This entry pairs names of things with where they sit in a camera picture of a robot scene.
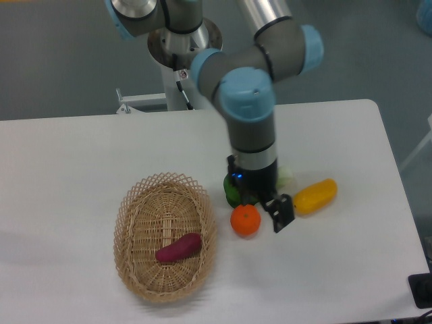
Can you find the black box at table edge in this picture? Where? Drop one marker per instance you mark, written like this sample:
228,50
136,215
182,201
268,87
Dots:
420,286

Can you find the orange tangerine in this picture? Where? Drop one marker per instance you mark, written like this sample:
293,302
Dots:
245,220

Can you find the blue object top right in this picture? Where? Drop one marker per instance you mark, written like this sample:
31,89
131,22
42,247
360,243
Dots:
424,16

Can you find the yellow mango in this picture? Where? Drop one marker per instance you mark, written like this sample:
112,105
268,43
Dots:
315,197

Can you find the green bok choy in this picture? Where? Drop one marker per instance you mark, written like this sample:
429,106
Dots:
284,177

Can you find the purple sweet potato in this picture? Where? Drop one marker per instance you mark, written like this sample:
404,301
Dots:
182,248

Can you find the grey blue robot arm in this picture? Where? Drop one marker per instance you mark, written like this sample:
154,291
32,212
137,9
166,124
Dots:
239,86

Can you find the oval wicker basket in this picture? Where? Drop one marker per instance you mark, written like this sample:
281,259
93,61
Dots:
155,213

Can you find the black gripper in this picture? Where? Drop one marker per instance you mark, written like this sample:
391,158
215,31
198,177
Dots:
259,186

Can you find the white frame right edge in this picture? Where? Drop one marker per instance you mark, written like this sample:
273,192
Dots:
418,148

